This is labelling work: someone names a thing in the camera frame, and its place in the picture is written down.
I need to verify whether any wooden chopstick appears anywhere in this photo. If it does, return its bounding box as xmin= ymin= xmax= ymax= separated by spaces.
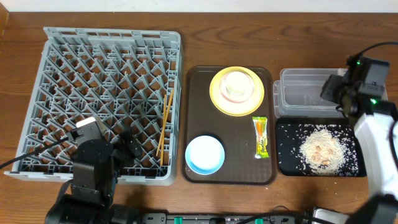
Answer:
xmin=156 ymin=89 xmax=174 ymax=156
xmin=160 ymin=94 xmax=167 ymax=166

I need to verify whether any rice and nuts pile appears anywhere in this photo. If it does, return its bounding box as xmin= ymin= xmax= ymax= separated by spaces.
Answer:
xmin=278 ymin=123 xmax=360 ymax=177

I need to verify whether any light blue bowl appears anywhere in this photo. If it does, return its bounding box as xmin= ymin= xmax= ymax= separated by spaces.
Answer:
xmin=185 ymin=135 xmax=225 ymax=175

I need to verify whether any yellow green snack wrapper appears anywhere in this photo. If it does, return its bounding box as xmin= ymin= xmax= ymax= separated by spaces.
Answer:
xmin=252 ymin=116 xmax=269 ymax=159

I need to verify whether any white cup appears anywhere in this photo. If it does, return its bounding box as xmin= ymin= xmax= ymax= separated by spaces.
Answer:
xmin=224 ymin=72 xmax=252 ymax=97

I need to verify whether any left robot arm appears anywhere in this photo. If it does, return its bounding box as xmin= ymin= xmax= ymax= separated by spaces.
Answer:
xmin=45 ymin=124 xmax=143 ymax=223

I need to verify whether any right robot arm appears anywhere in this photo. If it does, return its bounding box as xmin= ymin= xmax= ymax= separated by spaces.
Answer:
xmin=320 ymin=75 xmax=397 ymax=223

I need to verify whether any black waste tray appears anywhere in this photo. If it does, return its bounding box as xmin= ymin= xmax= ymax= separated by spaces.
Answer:
xmin=274 ymin=117 xmax=370 ymax=178

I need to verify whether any grey dishwasher rack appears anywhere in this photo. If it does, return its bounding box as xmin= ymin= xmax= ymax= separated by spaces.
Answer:
xmin=7 ymin=27 xmax=183 ymax=185

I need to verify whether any clear plastic bin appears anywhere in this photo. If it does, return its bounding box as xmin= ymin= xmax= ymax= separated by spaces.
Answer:
xmin=273 ymin=68 xmax=348 ymax=118

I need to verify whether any brown plastic tray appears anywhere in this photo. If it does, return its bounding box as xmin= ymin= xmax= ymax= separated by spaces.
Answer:
xmin=182 ymin=66 xmax=278 ymax=185

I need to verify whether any yellow plate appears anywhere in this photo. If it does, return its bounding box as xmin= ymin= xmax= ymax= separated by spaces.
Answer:
xmin=210 ymin=67 xmax=265 ymax=116

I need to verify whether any pink bowl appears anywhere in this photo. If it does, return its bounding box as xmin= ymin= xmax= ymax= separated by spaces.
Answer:
xmin=220 ymin=73 xmax=254 ymax=103

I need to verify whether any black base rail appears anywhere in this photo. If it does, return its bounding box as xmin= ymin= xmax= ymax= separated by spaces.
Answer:
xmin=142 ymin=213 xmax=308 ymax=224

